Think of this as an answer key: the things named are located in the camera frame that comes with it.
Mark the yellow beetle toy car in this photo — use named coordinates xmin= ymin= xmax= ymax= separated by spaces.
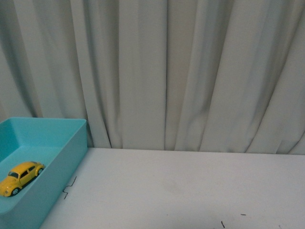
xmin=0 ymin=161 xmax=45 ymax=197

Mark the turquoise plastic storage bin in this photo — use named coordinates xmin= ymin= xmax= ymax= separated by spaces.
xmin=0 ymin=117 xmax=88 ymax=229

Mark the grey pleated curtain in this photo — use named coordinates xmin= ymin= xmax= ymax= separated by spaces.
xmin=0 ymin=0 xmax=305 ymax=155

